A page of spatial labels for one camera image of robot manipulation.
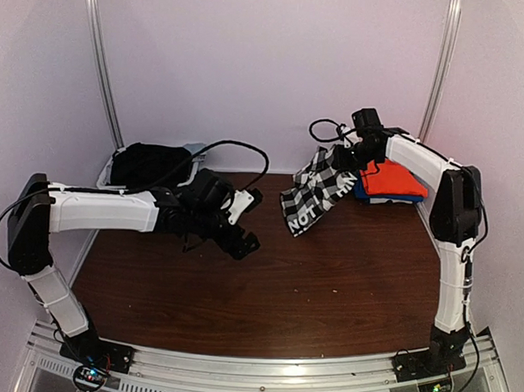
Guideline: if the black garment hanging from basket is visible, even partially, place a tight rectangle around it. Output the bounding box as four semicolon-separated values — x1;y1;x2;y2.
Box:
108;143;192;189

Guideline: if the grey garment in basket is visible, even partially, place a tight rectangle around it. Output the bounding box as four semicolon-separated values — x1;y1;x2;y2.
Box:
182;143;207;162

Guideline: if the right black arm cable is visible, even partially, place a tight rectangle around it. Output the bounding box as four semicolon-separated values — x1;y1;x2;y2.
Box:
307;117;356;145

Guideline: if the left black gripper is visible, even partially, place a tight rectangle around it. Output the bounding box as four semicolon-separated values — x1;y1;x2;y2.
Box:
189;208;262;261

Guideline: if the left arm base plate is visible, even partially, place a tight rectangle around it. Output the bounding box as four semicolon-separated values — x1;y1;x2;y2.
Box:
59;327;134;374

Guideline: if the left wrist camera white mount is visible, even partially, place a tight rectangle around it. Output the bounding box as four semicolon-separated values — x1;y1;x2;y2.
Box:
223;189;263;225

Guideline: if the right aluminium frame post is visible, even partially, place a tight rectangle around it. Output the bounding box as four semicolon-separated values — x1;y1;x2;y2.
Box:
418;0;463;143

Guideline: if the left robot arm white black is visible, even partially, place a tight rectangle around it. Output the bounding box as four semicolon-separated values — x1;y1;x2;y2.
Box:
0;169;263;365

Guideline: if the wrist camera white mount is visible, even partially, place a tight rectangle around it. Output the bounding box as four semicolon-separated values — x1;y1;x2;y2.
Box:
336;124;354;149
223;189;263;225

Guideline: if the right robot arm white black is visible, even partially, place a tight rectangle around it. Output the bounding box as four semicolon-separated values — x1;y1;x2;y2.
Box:
335;108;485;376

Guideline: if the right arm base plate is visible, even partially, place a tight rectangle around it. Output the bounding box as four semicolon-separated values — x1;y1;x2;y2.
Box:
391;340;466;383

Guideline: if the aluminium frame post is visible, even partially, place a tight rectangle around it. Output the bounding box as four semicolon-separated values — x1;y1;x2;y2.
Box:
85;0;125;149
418;0;463;143

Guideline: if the left aluminium frame post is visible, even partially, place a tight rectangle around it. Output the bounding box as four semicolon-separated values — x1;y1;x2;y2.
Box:
85;0;125;149

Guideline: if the black white checkered cloth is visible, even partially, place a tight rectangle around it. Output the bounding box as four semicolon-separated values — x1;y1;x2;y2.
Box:
279;146;357;237

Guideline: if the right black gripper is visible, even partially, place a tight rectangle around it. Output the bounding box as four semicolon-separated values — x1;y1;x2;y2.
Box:
334;140;381;174

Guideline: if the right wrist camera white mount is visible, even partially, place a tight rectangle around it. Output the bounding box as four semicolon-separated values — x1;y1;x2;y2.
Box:
336;124;354;149

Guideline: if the front aluminium rail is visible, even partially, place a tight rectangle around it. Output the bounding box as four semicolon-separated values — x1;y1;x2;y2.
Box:
13;311;516;392

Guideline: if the orange t-shirt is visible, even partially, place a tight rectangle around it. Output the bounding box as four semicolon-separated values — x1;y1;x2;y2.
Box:
354;159;428;199

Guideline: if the white plastic laundry basket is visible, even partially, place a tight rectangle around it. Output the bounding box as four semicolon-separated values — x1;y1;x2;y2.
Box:
96;147;202;190

